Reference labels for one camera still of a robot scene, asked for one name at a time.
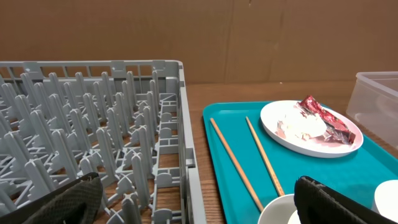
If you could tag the teal plastic tray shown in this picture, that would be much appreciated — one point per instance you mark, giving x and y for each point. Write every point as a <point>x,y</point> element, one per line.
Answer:
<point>355,175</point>

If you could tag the wooden chopstick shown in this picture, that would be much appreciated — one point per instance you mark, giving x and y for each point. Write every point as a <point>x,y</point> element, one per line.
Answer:
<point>237,166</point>
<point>266,160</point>

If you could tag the clear plastic bin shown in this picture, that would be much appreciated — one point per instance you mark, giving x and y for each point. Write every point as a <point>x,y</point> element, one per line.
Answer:
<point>373,104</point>

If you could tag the grey plastic dish rack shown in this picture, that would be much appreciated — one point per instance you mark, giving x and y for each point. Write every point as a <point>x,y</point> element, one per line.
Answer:
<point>127,120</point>

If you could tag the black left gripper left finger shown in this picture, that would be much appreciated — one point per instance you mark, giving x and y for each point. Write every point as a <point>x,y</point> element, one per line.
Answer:
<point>77,202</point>

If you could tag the white cup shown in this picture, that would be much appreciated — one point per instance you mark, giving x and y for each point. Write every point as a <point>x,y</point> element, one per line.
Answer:
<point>385,200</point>

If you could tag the red snack wrapper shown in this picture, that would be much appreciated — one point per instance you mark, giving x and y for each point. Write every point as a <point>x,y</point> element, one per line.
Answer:
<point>336,130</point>

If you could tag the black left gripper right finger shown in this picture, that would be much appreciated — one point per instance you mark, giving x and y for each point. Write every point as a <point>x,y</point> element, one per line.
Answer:
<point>316,203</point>

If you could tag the grey bowl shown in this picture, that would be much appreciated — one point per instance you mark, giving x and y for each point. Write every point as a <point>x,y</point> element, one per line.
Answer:
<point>281,210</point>

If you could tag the white napkin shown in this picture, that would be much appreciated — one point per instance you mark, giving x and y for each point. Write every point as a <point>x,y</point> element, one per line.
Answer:
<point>300,124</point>

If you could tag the white round plate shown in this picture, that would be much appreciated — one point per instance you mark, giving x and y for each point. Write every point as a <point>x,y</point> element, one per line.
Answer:
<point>316,147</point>

